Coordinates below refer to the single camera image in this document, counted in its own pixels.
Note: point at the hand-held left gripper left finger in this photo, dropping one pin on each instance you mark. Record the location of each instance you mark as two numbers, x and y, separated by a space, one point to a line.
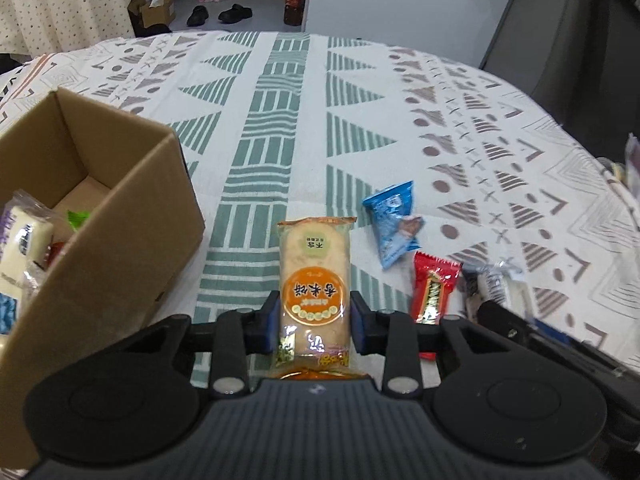
274 325

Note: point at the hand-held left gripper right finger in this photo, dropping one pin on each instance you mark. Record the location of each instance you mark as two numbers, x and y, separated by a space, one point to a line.
356 325

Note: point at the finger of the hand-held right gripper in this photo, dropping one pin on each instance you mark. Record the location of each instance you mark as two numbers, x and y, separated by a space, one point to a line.
500 320

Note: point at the orange rice cracker packet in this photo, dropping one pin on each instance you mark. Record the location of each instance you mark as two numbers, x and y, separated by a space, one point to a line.
312 270

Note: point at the green snack packet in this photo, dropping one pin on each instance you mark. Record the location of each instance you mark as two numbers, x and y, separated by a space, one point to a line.
76 218

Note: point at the blueberry bread packet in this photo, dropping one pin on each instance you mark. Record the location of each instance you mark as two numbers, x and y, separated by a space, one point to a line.
32 232

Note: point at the clear white cake packet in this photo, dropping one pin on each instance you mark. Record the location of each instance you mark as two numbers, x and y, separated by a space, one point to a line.
495 285

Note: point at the red snack bar packet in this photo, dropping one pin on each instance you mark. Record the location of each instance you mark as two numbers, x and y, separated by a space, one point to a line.
432 285

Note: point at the blue snack packet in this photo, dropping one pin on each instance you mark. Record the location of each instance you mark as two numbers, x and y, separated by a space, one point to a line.
392 215

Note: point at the small red wrapper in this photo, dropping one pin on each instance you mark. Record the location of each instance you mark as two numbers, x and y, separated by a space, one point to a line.
56 254

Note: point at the grey chair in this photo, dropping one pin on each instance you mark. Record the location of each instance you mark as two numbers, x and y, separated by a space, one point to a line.
575 35

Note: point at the black shoe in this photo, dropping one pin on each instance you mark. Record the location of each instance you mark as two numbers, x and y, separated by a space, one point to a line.
197 15
235 12

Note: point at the dark bottle red label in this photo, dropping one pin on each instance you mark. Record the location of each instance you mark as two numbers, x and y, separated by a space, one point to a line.
295 2

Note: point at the small open cardboard box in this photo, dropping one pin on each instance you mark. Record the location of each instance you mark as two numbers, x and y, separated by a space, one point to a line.
155 7

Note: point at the dotted cream tablecloth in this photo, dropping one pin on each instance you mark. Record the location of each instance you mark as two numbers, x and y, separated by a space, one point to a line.
60 10

